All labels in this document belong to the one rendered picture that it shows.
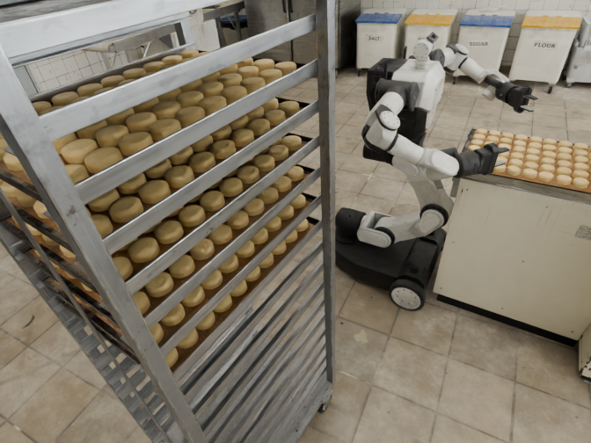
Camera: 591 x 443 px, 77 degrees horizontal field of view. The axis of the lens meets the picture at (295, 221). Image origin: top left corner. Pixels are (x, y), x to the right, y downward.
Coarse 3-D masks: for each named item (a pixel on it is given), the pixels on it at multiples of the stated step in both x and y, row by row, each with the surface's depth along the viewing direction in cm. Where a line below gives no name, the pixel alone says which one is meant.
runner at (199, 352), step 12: (312, 228) 107; (288, 252) 100; (264, 288) 94; (252, 300) 91; (240, 312) 88; (228, 324) 85; (216, 336) 83; (204, 348) 81; (192, 360) 78; (180, 372) 76
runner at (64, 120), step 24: (288, 24) 70; (312, 24) 76; (240, 48) 62; (264, 48) 67; (168, 72) 52; (192, 72) 56; (96, 96) 45; (120, 96) 48; (144, 96) 50; (48, 120) 42; (72, 120) 44; (96, 120) 46
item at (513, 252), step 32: (480, 192) 162; (512, 192) 155; (480, 224) 170; (512, 224) 163; (544, 224) 155; (576, 224) 149; (448, 256) 190; (480, 256) 180; (512, 256) 171; (544, 256) 163; (576, 256) 156; (448, 288) 202; (480, 288) 191; (512, 288) 182; (544, 288) 173; (576, 288) 165; (512, 320) 196; (544, 320) 183; (576, 320) 174
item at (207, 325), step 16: (304, 224) 109; (288, 240) 106; (272, 256) 100; (256, 272) 95; (240, 288) 92; (224, 304) 88; (208, 320) 85; (192, 336) 82; (176, 352) 79; (176, 368) 78
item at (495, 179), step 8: (472, 176) 160; (480, 176) 158; (488, 176) 157; (496, 176) 155; (504, 184) 155; (512, 184) 154; (520, 184) 152; (528, 184) 151; (536, 184) 149; (544, 192) 149; (552, 192) 148; (560, 192) 146; (568, 192) 145; (576, 192) 143; (584, 200) 144
